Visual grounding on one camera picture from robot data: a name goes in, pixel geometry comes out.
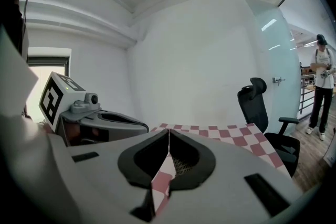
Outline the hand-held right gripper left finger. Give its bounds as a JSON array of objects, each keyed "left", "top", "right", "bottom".
[{"left": 48, "top": 129, "right": 171, "bottom": 224}]

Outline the frosted glass door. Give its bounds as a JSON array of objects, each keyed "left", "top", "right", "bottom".
[{"left": 244, "top": 0, "right": 302, "bottom": 137}]

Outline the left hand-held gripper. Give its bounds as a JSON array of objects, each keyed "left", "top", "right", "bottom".
[{"left": 38, "top": 72, "right": 150, "bottom": 146}]

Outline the metal railing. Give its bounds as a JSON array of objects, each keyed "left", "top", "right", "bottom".
[{"left": 299, "top": 72, "right": 316, "bottom": 115}]

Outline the black office chair with headrest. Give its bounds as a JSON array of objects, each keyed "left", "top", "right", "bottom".
[{"left": 237, "top": 77, "right": 301, "bottom": 178}]

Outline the red white checkered tablecloth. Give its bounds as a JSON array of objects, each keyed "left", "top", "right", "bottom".
[{"left": 150, "top": 123, "right": 292, "bottom": 218}]

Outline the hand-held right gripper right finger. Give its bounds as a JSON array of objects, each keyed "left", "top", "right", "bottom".
[{"left": 157, "top": 129, "right": 302, "bottom": 224}]

